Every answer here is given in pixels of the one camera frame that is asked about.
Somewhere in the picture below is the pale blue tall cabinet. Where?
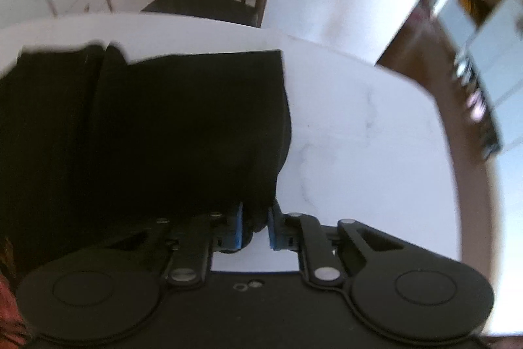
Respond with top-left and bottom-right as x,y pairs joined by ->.
433,0 -> 523,153

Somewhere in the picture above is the dark handbag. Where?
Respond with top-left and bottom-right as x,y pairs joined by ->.
458,0 -> 493,26

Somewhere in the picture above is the black garment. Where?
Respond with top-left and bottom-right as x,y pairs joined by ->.
0,42 -> 293,284

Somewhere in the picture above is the red patterned cloth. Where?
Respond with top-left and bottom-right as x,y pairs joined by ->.
0,238 -> 30,349

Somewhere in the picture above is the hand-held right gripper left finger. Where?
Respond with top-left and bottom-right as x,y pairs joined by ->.
104,202 -> 246,286

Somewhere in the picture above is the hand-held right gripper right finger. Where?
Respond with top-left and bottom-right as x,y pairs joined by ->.
267,201 -> 413,288

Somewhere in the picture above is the row of shoes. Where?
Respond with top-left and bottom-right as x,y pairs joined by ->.
453,55 -> 502,162

